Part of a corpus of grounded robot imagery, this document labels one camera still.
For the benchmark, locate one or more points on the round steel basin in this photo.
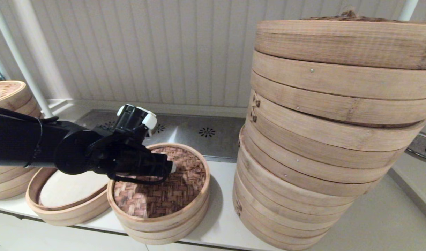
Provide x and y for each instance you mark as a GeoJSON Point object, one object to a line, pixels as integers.
{"type": "Point", "coordinates": [420, 153]}

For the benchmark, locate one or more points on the small bamboo steamer basket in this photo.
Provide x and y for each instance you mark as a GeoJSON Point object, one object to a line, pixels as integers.
{"type": "Point", "coordinates": [69, 214]}
{"type": "Point", "coordinates": [164, 237]}

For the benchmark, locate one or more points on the beige steamer liner cloth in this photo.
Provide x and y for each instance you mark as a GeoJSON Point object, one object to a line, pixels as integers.
{"type": "Point", "coordinates": [69, 188]}

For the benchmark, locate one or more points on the perforated stainless steel panel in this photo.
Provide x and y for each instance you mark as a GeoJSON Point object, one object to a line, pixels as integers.
{"type": "Point", "coordinates": [226, 146]}

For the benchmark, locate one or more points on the beige cabinet door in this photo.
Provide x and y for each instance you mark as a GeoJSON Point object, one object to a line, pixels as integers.
{"type": "Point", "coordinates": [3, 230]}

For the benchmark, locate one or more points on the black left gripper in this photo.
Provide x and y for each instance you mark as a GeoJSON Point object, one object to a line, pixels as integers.
{"type": "Point", "coordinates": [132, 157]}

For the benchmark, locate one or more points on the small woven bamboo steamer lid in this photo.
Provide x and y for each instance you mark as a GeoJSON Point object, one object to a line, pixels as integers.
{"type": "Point", "coordinates": [171, 195]}

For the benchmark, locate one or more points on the thin white pole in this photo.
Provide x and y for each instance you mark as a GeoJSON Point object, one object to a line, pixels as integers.
{"type": "Point", "coordinates": [409, 8]}
{"type": "Point", "coordinates": [15, 45]}

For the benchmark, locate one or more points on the black white wrist camera unit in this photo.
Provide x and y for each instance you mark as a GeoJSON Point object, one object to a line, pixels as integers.
{"type": "Point", "coordinates": [132, 116]}

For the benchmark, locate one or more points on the thick white column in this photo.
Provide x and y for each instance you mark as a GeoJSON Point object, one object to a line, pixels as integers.
{"type": "Point", "coordinates": [40, 45]}

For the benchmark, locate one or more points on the large woven bamboo steamer lid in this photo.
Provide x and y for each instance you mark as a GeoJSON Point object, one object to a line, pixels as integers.
{"type": "Point", "coordinates": [3, 91]}
{"type": "Point", "coordinates": [338, 42]}

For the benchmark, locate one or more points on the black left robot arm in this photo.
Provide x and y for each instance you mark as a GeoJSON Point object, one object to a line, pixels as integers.
{"type": "Point", "coordinates": [31, 143]}

